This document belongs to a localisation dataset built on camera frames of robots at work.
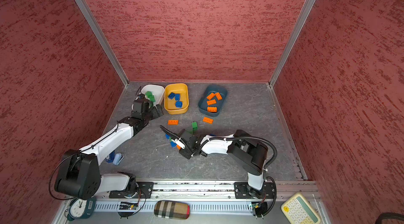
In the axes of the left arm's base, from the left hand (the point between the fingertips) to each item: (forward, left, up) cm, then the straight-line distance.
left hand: (155, 112), depth 89 cm
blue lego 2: (+20, -9, -10) cm, 24 cm away
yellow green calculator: (-45, -71, -9) cm, 85 cm away
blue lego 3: (+14, -11, -11) cm, 21 cm away
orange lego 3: (+16, -33, -10) cm, 38 cm away
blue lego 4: (-10, -7, -12) cm, 17 cm away
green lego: (+24, +13, -12) cm, 30 cm away
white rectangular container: (+25, +7, -10) cm, 28 cm away
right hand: (-19, -18, -12) cm, 29 cm away
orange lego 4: (+10, -34, -10) cm, 37 cm away
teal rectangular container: (+25, -31, -7) cm, 40 cm away
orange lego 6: (+1, -32, -11) cm, 34 cm away
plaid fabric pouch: (-45, -16, -8) cm, 49 cm away
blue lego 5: (-15, -12, -10) cm, 22 cm away
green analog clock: (-46, +23, -7) cm, 52 cm away
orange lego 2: (+22, -39, -11) cm, 46 cm away
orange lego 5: (0, -9, -11) cm, 14 cm away
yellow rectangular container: (+14, -4, -11) cm, 18 cm away
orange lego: (+23, -33, -12) cm, 42 cm away
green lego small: (-3, -23, -10) cm, 25 cm away
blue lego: (+21, -5, -10) cm, 23 cm away
